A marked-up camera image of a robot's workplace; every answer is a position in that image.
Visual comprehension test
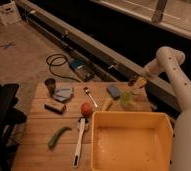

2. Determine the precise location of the dark red grapes bunch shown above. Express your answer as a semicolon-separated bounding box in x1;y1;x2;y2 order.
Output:
128;76;138;87

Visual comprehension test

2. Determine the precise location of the white handled spatula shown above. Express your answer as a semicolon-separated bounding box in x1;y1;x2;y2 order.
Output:
73;117;88;168

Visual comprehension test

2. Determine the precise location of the long metal rail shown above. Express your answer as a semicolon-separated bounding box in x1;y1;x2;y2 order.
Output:
15;0;180;111

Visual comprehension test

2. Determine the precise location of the blue power tool box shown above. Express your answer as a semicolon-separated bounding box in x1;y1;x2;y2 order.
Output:
69;59;94;81

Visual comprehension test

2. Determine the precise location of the blue sponge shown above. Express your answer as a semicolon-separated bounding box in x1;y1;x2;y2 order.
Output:
107;85;120;100

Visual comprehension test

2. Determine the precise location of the blue folded cloth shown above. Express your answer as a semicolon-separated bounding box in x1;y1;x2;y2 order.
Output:
53;87;73;102

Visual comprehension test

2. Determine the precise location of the yellow plastic tub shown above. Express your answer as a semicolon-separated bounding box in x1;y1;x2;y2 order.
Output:
91;111;173;171

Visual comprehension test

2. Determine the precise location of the yellow banana piece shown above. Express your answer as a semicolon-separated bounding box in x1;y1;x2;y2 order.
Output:
102;98;113;111

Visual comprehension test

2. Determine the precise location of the green chili pepper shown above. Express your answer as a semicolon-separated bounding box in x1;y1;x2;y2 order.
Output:
48;126;71;149

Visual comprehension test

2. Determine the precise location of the white cardboard box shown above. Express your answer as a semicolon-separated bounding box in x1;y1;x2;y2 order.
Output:
0;1;21;26

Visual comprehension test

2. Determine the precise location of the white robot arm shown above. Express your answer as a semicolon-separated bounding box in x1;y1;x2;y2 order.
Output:
141;46;191;171

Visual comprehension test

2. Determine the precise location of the red tomato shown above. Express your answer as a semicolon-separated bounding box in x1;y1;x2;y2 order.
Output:
81;102;93;117

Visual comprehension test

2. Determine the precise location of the grey metal cup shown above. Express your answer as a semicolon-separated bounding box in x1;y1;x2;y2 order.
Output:
44;78;56;96

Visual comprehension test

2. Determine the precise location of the green plastic cup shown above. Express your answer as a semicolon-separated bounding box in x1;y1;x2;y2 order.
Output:
120;91;132;107

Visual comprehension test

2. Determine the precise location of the black cable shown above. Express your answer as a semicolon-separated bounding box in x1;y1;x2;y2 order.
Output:
45;53;81;83

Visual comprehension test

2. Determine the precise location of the metal spoon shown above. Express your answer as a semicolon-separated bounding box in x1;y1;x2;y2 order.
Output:
84;87;98;108

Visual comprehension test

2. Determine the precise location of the brown wooden block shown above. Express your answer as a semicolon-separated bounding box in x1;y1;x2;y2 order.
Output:
44;102;66;114

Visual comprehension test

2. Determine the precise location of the black chair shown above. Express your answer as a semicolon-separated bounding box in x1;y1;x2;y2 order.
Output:
0;83;27;171

